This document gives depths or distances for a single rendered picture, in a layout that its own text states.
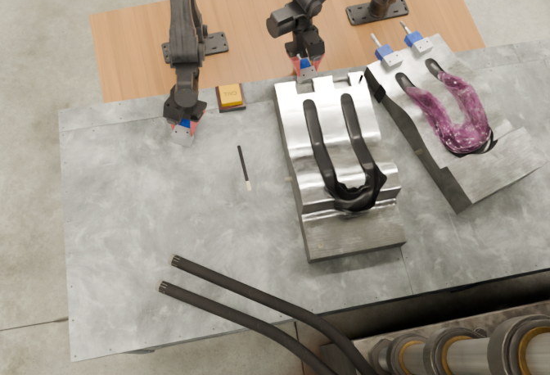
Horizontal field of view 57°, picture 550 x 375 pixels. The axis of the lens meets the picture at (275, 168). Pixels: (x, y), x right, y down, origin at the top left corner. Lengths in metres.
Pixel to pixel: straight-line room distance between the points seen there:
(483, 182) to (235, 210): 0.66
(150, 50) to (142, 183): 0.43
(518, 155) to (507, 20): 1.57
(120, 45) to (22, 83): 1.09
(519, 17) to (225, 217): 2.11
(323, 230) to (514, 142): 0.58
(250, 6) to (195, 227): 0.74
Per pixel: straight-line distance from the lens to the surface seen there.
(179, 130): 1.44
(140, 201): 1.44
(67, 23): 2.81
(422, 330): 1.44
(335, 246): 1.33
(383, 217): 1.38
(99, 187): 1.48
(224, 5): 1.72
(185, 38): 1.28
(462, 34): 1.79
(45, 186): 2.44
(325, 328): 1.23
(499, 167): 1.48
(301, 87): 1.49
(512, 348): 0.68
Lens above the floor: 2.15
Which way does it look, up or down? 69 degrees down
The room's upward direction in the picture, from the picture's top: 7 degrees clockwise
